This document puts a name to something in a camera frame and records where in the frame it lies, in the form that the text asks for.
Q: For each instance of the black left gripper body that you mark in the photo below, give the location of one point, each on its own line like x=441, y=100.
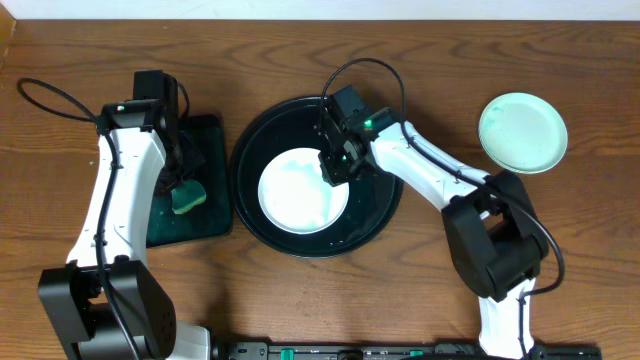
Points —
x=176, y=176

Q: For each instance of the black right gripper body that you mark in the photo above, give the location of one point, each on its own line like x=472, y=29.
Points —
x=343, y=164

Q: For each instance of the green sponge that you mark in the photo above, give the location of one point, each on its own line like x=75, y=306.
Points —
x=185, y=197

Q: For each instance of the white plate with green stain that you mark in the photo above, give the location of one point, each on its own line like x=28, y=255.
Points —
x=294, y=196

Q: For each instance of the light green stained plate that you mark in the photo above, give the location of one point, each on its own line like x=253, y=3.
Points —
x=523, y=133

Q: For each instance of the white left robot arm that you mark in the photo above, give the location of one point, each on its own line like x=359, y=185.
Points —
x=104, y=303

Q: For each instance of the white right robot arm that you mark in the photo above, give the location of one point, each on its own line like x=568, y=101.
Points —
x=495, y=239

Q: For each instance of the round black tray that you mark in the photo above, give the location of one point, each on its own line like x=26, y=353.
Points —
x=371, y=204

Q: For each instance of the black rectangular sponge tray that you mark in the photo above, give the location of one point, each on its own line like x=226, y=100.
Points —
x=213, y=217

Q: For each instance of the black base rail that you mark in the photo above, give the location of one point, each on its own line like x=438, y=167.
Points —
x=400, y=351

